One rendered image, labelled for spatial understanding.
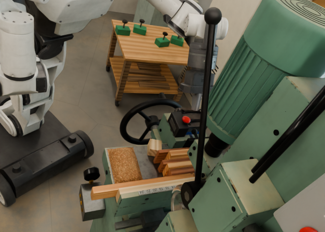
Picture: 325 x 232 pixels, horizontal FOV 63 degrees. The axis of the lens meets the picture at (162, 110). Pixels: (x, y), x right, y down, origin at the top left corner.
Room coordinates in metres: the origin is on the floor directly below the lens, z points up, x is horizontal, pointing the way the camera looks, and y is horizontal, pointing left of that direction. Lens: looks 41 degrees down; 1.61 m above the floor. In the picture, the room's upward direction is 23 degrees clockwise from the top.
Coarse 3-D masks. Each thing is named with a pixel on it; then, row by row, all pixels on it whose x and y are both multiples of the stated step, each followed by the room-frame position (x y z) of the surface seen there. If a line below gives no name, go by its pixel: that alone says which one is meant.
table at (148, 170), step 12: (156, 132) 0.73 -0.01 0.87; (108, 156) 0.51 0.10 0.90; (144, 156) 0.57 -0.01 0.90; (108, 168) 0.47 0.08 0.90; (144, 168) 0.53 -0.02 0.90; (156, 168) 0.54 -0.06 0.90; (108, 180) 0.45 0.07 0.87; (144, 204) 0.41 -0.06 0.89; (156, 204) 0.44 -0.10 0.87; (168, 204) 0.47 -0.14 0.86
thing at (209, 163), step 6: (192, 144) 0.57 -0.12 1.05; (192, 150) 0.56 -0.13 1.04; (204, 150) 0.54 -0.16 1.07; (192, 156) 0.55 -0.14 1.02; (204, 156) 0.52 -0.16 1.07; (222, 156) 0.55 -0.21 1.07; (192, 162) 0.53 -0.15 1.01; (204, 162) 0.51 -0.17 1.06; (210, 162) 0.51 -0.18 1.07; (216, 162) 0.52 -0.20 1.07; (204, 168) 0.50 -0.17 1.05; (210, 168) 0.49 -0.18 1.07
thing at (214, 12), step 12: (216, 12) 0.52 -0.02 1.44; (216, 24) 0.53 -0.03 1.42; (204, 72) 0.48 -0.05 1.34; (204, 84) 0.47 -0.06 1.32; (204, 96) 0.45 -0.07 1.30; (204, 108) 0.44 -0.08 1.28; (204, 120) 0.43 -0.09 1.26; (204, 132) 0.42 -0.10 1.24; (204, 144) 0.41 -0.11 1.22; (204, 180) 0.38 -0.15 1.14; (192, 192) 0.34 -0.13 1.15
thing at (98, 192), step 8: (168, 176) 0.50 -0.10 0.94; (176, 176) 0.52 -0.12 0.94; (184, 176) 0.53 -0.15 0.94; (112, 184) 0.40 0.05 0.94; (120, 184) 0.41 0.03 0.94; (128, 184) 0.42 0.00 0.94; (136, 184) 0.43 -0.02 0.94; (144, 184) 0.44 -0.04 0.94; (96, 192) 0.36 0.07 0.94; (104, 192) 0.37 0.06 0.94; (112, 192) 0.39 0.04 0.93
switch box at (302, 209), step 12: (324, 180) 0.22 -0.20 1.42; (300, 192) 0.23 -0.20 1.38; (312, 192) 0.22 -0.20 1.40; (324, 192) 0.22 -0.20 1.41; (288, 204) 0.23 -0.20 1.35; (300, 204) 0.22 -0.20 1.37; (312, 204) 0.21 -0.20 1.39; (324, 204) 0.21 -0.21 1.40; (276, 216) 0.22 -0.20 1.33; (288, 216) 0.22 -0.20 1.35; (300, 216) 0.21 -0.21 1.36; (312, 216) 0.21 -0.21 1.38; (288, 228) 0.21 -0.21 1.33; (300, 228) 0.20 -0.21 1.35; (324, 228) 0.19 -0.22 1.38
